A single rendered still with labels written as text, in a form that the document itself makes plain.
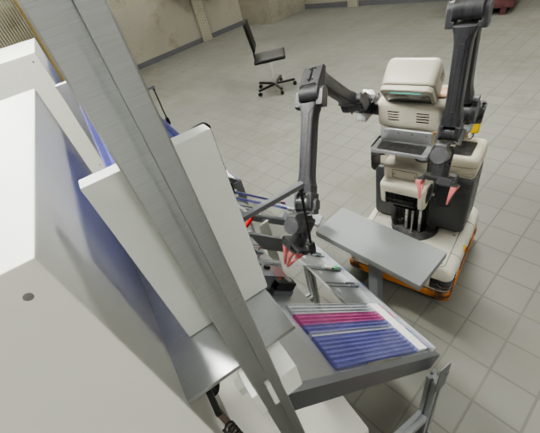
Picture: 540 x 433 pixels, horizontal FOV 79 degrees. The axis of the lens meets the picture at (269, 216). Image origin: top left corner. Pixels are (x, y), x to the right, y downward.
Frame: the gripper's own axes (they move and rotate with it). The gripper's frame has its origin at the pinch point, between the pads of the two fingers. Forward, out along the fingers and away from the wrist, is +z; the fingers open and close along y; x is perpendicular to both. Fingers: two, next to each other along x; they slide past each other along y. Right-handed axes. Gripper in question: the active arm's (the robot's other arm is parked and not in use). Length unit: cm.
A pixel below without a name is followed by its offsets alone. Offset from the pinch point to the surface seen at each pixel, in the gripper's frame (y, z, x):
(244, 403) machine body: 18, 49, -10
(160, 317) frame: 30, -10, -60
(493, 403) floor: 63, 37, 103
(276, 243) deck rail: -18.8, 2.9, 9.5
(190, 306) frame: 37, -19, -59
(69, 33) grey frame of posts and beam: 51, -52, -81
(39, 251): 46, -35, -81
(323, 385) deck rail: 49, -4, -29
